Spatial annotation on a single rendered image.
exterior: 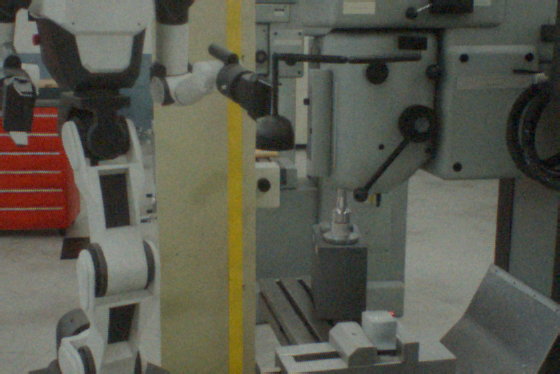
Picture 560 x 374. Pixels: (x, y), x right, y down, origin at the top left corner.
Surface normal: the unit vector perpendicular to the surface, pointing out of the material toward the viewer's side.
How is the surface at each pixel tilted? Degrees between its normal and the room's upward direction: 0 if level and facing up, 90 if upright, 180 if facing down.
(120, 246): 66
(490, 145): 90
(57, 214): 90
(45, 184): 90
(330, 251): 90
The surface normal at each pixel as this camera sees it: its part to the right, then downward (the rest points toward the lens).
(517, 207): -0.98, 0.04
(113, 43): 0.51, 0.18
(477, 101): 0.22, 0.20
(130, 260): 0.47, -0.23
